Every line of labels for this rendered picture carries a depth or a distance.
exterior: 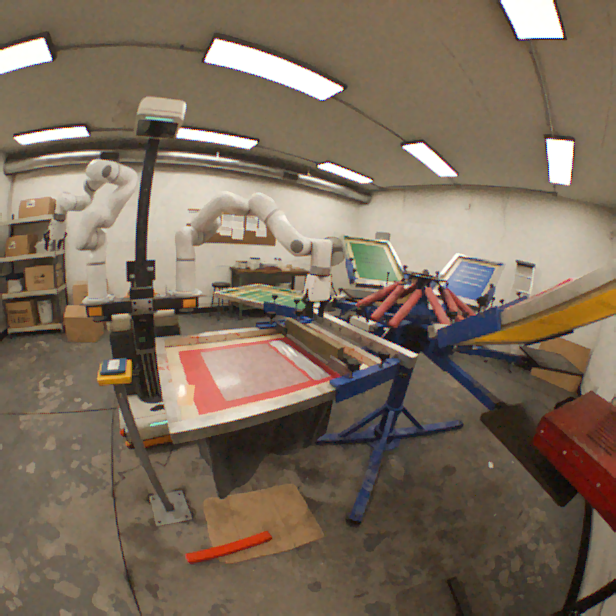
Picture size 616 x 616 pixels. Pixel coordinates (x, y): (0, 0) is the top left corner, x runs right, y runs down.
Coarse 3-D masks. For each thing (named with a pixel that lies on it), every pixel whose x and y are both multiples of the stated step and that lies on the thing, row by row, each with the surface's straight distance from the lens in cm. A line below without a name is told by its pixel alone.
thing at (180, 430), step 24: (168, 336) 110; (192, 336) 108; (216, 336) 110; (240, 336) 114; (336, 336) 117; (360, 360) 103; (168, 384) 76; (168, 408) 67; (240, 408) 65; (264, 408) 65; (288, 408) 68; (192, 432) 61; (216, 432) 62
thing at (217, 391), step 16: (240, 368) 89; (256, 368) 90; (272, 368) 90; (288, 368) 91; (192, 384) 82; (208, 384) 81; (224, 384) 81; (240, 384) 80; (256, 384) 81; (272, 384) 81; (288, 384) 82; (304, 384) 82; (208, 400) 74; (224, 400) 74; (240, 400) 73; (256, 400) 74
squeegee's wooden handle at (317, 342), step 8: (288, 320) 111; (288, 328) 112; (296, 328) 106; (304, 328) 101; (296, 336) 107; (304, 336) 101; (312, 336) 97; (320, 336) 95; (312, 344) 98; (320, 344) 94; (328, 344) 90; (336, 344) 89; (320, 352) 94; (328, 352) 91; (336, 352) 87
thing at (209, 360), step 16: (192, 352) 102; (208, 352) 101; (224, 352) 101; (240, 352) 101; (256, 352) 101; (272, 352) 102; (304, 352) 105; (192, 368) 90; (208, 368) 90; (224, 368) 89
